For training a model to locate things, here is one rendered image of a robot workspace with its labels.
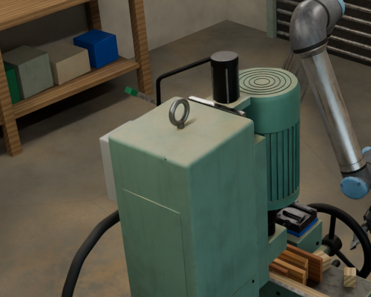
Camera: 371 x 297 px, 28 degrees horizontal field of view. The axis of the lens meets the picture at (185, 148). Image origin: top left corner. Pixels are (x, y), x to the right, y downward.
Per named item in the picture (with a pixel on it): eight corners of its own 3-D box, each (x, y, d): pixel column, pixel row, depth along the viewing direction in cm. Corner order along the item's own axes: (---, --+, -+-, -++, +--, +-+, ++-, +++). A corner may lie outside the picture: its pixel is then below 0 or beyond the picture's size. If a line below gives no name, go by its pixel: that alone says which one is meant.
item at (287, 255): (308, 277, 202) (308, 258, 199) (304, 281, 201) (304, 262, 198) (257, 255, 212) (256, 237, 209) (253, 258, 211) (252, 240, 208)
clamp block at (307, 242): (323, 245, 219) (324, 220, 214) (298, 269, 210) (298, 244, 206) (281, 228, 227) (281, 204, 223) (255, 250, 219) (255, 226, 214)
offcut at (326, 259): (320, 260, 208) (320, 249, 207) (331, 268, 205) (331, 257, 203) (307, 266, 207) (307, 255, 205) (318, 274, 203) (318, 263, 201)
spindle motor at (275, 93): (312, 187, 188) (314, 75, 172) (274, 221, 176) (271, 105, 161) (256, 167, 198) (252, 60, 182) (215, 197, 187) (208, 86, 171)
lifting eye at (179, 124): (192, 122, 154) (190, 93, 151) (174, 134, 150) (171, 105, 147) (186, 119, 155) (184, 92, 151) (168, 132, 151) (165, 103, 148)
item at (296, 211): (318, 220, 214) (318, 204, 212) (297, 239, 207) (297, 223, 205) (280, 205, 222) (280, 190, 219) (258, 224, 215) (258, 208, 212)
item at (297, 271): (305, 287, 199) (305, 270, 196) (302, 290, 198) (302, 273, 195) (237, 256, 212) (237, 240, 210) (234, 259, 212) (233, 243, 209)
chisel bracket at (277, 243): (287, 252, 199) (287, 227, 195) (257, 280, 190) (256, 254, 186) (265, 243, 203) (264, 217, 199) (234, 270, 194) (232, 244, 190)
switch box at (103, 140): (156, 187, 170) (149, 126, 162) (126, 207, 164) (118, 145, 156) (137, 178, 174) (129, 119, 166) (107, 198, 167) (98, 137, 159)
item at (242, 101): (251, 124, 166) (249, 53, 157) (229, 139, 161) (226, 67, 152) (223, 115, 170) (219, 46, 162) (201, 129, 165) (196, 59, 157)
